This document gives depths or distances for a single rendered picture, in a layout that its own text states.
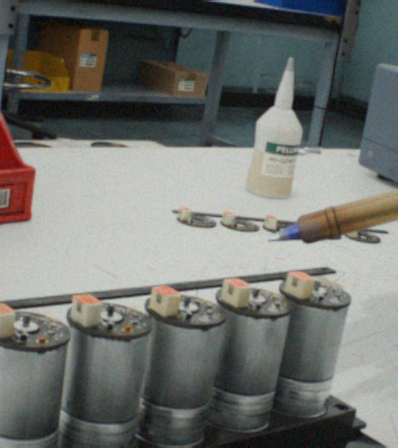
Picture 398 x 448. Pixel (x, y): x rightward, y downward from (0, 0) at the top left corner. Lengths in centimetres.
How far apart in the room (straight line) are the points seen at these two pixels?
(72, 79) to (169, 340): 469
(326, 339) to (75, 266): 22
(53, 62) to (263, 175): 434
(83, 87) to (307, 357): 468
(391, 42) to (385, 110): 556
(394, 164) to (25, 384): 61
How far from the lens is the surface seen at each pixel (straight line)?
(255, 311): 32
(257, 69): 619
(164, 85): 534
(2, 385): 28
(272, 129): 73
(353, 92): 662
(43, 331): 28
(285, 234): 28
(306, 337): 35
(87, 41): 497
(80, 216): 62
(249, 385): 33
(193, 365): 31
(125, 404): 30
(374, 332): 51
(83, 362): 29
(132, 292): 32
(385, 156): 87
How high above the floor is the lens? 92
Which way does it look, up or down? 16 degrees down
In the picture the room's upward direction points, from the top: 10 degrees clockwise
